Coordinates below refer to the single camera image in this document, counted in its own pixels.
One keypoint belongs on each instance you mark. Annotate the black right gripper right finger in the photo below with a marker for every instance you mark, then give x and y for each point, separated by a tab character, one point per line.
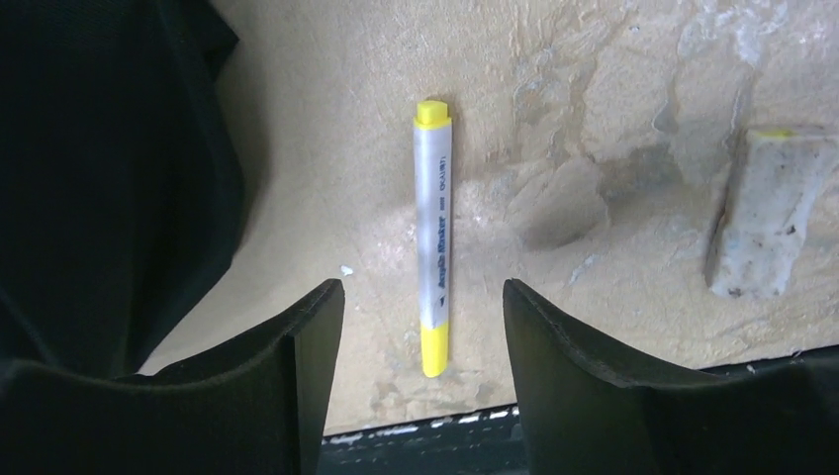
591	404

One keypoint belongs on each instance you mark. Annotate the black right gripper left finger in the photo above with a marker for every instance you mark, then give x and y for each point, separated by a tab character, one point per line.
254	404

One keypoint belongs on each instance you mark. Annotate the black student backpack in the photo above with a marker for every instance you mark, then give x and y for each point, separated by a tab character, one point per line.
121	193

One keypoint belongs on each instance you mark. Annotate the grey marker cap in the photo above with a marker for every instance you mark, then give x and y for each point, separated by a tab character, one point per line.
775	179

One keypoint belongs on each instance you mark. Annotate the yellow white marker pen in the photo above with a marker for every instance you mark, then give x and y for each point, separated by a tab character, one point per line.
433	146

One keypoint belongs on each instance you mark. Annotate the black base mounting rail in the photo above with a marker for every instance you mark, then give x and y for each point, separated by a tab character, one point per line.
487	441

